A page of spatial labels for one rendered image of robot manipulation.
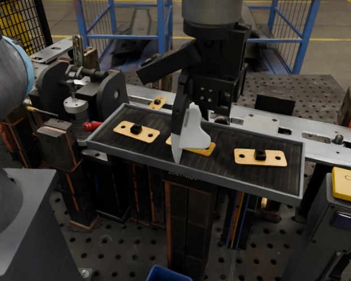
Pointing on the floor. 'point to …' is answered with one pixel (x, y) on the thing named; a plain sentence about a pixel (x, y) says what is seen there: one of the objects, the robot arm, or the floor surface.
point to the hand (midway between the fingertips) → (190, 137)
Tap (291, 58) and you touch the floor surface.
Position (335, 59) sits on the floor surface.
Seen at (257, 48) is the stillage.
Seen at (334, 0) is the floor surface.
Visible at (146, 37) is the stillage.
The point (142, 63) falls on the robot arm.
